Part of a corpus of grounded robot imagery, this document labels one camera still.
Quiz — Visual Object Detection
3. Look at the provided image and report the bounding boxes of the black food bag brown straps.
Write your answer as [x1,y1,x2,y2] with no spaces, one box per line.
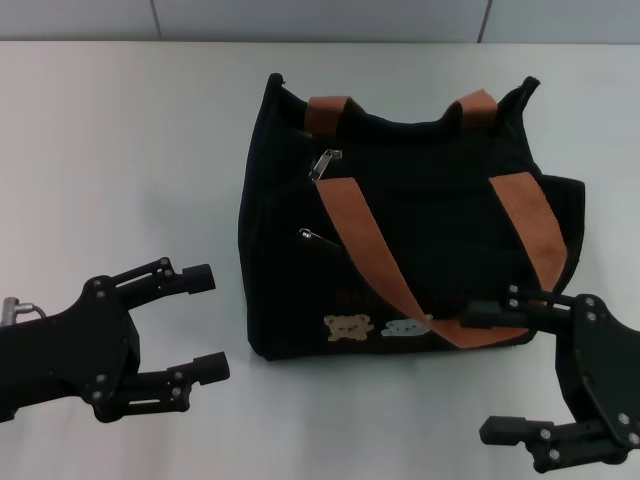
[238,73,586,360]

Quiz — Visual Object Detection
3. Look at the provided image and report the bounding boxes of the left gripper connector with cable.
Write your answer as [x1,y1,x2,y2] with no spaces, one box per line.
[2,297,50,327]

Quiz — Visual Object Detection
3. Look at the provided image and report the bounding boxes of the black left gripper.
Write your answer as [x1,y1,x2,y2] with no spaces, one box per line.
[0,256,232,422]

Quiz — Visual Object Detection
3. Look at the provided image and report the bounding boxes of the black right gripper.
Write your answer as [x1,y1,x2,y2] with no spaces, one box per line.
[459,283,640,474]

